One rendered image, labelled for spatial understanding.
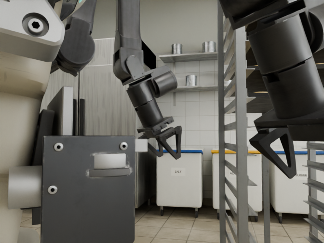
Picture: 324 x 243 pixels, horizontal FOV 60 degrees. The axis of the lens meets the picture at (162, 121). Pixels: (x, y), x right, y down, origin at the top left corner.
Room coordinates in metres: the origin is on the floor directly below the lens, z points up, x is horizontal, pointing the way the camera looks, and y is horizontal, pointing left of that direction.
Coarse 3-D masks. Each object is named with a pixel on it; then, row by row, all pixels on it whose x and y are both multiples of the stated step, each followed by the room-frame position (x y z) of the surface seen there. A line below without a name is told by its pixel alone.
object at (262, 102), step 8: (248, 96) 0.89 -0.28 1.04; (256, 96) 0.88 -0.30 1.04; (264, 96) 0.88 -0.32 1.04; (248, 104) 1.07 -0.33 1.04; (256, 104) 1.07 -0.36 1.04; (264, 104) 1.07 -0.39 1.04; (232, 112) 1.43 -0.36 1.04; (248, 112) 1.43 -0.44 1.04; (256, 112) 1.43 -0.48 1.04; (264, 112) 1.43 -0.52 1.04
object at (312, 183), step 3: (309, 180) 1.43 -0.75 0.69; (312, 180) 1.39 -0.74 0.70; (315, 180) 1.36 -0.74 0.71; (303, 183) 1.45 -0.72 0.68; (306, 183) 1.44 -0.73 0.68; (309, 183) 1.43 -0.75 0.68; (312, 183) 1.39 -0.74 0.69; (315, 183) 1.36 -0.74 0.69; (318, 183) 1.33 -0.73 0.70; (321, 183) 1.30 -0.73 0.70; (312, 186) 1.36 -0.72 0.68; (315, 186) 1.36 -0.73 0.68; (318, 186) 1.33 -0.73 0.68; (321, 186) 1.30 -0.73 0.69; (318, 189) 1.28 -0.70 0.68; (321, 189) 1.27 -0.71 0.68
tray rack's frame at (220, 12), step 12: (264, 156) 1.47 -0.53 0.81; (312, 156) 1.43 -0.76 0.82; (264, 168) 1.47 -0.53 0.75; (264, 180) 1.47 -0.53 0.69; (264, 192) 1.47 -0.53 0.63; (312, 192) 1.43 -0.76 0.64; (264, 204) 1.47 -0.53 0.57; (264, 216) 1.47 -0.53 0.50; (264, 228) 1.47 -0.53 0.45; (312, 228) 1.43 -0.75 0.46; (264, 240) 1.47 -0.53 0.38
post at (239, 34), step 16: (240, 32) 0.87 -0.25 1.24; (240, 48) 0.87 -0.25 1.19; (240, 64) 0.87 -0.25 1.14; (240, 80) 0.87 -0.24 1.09; (240, 96) 0.87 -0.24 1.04; (240, 112) 0.87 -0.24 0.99; (240, 128) 0.87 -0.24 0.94; (240, 144) 0.87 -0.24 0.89; (240, 160) 0.87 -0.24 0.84; (240, 176) 0.87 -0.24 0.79; (240, 192) 0.87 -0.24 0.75; (240, 208) 0.87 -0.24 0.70; (240, 224) 0.87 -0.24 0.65; (240, 240) 0.87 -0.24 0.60
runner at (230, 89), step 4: (248, 68) 0.87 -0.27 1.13; (252, 68) 0.86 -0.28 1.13; (248, 72) 0.91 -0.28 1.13; (232, 80) 1.16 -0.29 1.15; (232, 84) 1.16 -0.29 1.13; (228, 88) 1.30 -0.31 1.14; (232, 88) 1.21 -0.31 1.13; (224, 92) 1.46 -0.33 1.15; (228, 92) 1.32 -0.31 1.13; (232, 92) 1.32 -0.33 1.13; (224, 96) 1.47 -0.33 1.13; (228, 96) 1.46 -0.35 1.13
